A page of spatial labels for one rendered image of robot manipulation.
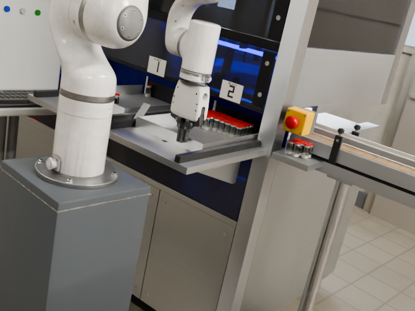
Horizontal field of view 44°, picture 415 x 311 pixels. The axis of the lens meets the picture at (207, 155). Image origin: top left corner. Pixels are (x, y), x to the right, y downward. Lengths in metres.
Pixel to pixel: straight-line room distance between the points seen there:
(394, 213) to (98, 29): 3.17
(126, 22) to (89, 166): 0.33
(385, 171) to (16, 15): 1.40
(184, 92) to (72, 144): 0.39
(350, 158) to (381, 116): 2.33
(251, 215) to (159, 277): 0.53
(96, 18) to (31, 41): 1.08
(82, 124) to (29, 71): 1.04
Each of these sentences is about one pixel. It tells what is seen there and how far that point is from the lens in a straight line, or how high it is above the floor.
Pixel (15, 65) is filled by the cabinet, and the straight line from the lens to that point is 2.12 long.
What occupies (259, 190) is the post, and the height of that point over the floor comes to 0.74.
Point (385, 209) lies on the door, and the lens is 3.98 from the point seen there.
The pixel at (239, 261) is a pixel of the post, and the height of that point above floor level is 0.47.
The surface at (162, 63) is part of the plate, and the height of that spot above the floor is 1.04.
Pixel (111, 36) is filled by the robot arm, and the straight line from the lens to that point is 1.06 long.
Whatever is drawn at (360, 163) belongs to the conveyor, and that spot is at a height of 0.92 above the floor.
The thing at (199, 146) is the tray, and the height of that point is 0.90.
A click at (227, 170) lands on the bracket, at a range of 1.66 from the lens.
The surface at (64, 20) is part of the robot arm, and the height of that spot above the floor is 1.20.
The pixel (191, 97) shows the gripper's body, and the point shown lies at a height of 1.04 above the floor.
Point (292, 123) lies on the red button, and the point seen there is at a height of 1.00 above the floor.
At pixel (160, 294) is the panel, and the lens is 2.10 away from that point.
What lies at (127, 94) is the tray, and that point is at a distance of 2.01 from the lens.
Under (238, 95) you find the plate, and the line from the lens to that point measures 1.69.
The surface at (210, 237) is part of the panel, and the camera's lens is 1.85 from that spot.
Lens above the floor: 1.32
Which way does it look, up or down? 18 degrees down
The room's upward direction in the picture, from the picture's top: 12 degrees clockwise
